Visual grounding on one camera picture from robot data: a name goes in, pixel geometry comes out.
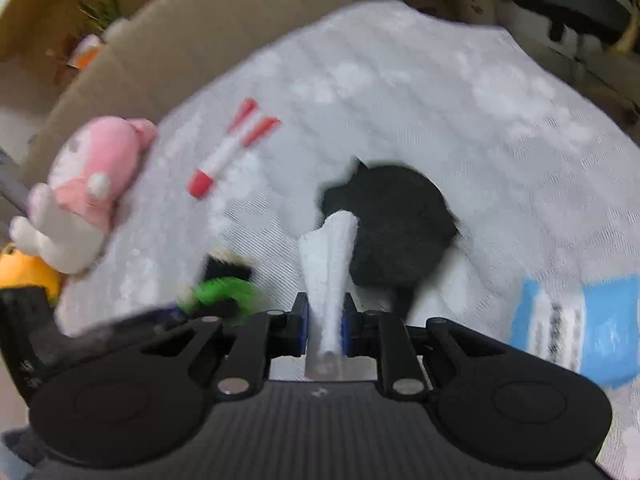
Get white tissue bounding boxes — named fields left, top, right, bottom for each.
left=298, top=211, right=358, bottom=381

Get cardboard box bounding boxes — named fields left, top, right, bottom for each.
left=22, top=0, right=368, bottom=176

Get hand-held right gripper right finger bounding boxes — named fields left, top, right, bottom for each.
left=342, top=292, right=507, bottom=401

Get small doll with green clothes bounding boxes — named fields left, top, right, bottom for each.
left=179, top=247, right=257, bottom=321

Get yellow plush toy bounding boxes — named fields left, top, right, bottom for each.
left=0, top=245, right=63, bottom=306

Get pink white plush toy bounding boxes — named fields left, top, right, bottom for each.
left=9, top=116, right=158, bottom=276

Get red white toy rocket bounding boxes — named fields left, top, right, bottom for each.
left=187, top=99, right=282, bottom=198

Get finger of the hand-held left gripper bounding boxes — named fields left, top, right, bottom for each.
left=59, top=304, right=193, bottom=337

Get green potted plant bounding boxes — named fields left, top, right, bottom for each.
left=77, top=0, right=123, bottom=31

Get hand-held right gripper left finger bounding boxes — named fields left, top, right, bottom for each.
left=140, top=292, right=309, bottom=401

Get blue white tissue pack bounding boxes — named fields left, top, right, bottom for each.
left=509, top=274, right=640, bottom=388

